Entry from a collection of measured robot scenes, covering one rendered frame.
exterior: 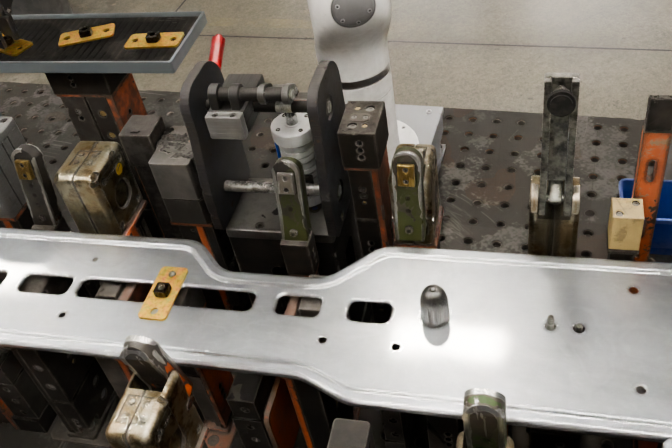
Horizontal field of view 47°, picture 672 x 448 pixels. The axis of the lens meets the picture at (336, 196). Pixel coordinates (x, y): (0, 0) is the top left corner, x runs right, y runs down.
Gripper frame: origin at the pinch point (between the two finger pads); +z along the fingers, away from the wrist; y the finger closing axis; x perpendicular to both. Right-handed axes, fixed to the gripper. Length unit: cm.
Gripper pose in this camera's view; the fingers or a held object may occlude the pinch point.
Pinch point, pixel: (0, 30)
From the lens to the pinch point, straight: 127.7
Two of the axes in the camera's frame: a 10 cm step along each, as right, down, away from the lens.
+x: 8.3, 2.7, -4.8
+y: -5.4, 6.2, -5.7
